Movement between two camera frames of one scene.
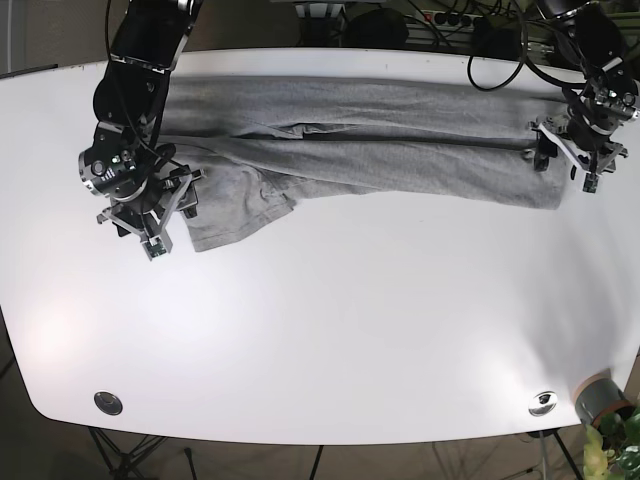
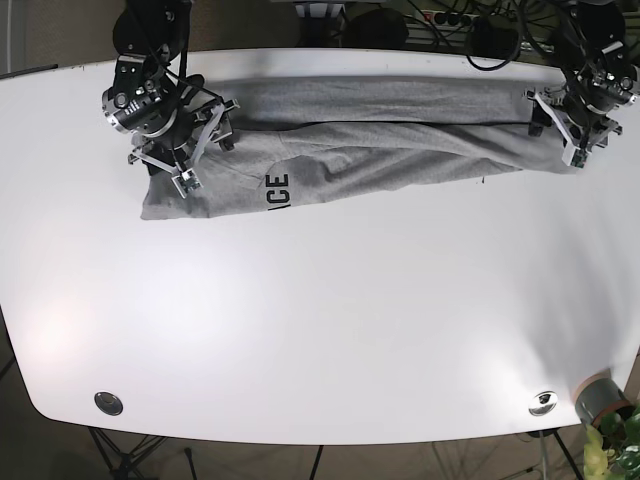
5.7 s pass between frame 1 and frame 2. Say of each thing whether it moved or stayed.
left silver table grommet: stayed
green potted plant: stayed
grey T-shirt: moved
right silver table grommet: stayed
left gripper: moved
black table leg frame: stayed
